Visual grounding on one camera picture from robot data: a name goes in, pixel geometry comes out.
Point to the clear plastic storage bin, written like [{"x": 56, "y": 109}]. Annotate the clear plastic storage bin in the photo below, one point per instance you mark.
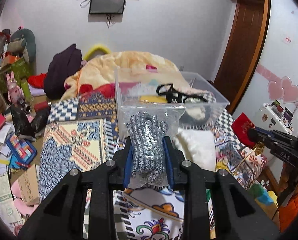
[{"x": 135, "y": 90}]

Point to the white sticker covered suitcase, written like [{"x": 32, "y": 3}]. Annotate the white sticker covered suitcase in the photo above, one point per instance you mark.
[{"x": 272, "y": 116}]

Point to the beige yellow quilt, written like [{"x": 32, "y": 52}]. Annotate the beige yellow quilt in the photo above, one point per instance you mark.
[{"x": 101, "y": 70}]

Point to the red drawstring pouch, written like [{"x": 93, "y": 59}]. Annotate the red drawstring pouch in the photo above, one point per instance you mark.
[{"x": 240, "y": 127}]

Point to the dark purple clothing pile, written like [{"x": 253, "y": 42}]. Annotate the dark purple clothing pile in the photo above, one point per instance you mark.
[{"x": 63, "y": 65}]

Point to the white satin drawstring pouch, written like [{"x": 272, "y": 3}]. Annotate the white satin drawstring pouch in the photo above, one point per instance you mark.
[{"x": 198, "y": 146}]

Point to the orange garment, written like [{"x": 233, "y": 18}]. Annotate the orange garment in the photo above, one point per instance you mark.
[{"x": 288, "y": 213}]

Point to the small dark wall screen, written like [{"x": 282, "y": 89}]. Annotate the small dark wall screen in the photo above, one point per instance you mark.
[{"x": 107, "y": 7}]

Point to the white wardrobe with hearts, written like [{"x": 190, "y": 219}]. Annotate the white wardrobe with hearts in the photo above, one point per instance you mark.
[{"x": 276, "y": 74}]

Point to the colourful striped pencil case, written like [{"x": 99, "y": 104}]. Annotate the colourful striped pencil case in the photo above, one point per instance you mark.
[{"x": 22, "y": 149}]

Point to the brown wooden door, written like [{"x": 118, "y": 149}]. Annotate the brown wooden door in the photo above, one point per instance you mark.
[{"x": 238, "y": 62}]

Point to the black plastic bag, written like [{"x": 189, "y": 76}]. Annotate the black plastic bag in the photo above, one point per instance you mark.
[{"x": 29, "y": 130}]

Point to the yellow round cushion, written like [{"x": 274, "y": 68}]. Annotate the yellow round cushion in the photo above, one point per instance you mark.
[{"x": 97, "y": 49}]

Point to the green cardboard box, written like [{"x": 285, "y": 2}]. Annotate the green cardboard box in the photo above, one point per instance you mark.
[{"x": 20, "y": 68}]

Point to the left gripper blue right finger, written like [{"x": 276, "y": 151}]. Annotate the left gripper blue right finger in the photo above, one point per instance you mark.
[{"x": 176, "y": 178}]

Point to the pink rabbit toy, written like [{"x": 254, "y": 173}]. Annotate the pink rabbit toy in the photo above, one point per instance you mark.
[{"x": 15, "y": 93}]

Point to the grey green plush toy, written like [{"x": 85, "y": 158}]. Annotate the grey green plush toy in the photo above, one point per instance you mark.
[{"x": 22, "y": 42}]

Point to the red plush item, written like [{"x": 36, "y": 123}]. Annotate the red plush item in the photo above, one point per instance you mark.
[{"x": 37, "y": 81}]

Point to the patterned colourful bed cover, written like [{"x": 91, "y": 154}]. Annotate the patterned colourful bed cover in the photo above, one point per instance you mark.
[{"x": 82, "y": 133}]

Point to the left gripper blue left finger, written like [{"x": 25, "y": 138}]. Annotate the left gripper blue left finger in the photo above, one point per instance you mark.
[{"x": 121, "y": 175}]

